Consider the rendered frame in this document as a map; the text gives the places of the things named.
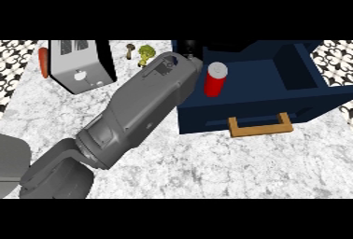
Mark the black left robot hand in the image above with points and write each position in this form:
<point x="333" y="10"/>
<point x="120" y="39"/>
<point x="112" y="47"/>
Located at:
<point x="189" y="48"/>

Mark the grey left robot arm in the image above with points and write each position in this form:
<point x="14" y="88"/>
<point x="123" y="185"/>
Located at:
<point x="138" y="105"/>

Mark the red can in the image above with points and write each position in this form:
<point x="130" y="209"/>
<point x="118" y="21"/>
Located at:
<point x="214" y="82"/>

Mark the navy blue drawer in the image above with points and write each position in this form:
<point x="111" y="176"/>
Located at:
<point x="257" y="77"/>
<point x="207" y="119"/>

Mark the navy blue drawer front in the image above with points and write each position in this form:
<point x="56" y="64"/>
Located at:
<point x="207" y="119"/>

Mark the green leafy vegetable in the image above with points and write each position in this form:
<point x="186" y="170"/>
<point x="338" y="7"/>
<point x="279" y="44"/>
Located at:
<point x="146" y="54"/>

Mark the brown mushroom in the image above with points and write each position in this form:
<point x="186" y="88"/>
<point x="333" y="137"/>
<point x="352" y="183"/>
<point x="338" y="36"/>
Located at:
<point x="130" y="49"/>

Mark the silver and black toaster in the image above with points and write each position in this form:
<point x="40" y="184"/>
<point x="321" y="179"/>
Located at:
<point x="76" y="70"/>

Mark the orange-red rounded object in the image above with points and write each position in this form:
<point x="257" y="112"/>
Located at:
<point x="43" y="63"/>

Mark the grey rounded robot part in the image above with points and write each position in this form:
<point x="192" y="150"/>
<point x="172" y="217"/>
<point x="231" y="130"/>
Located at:
<point x="11" y="165"/>

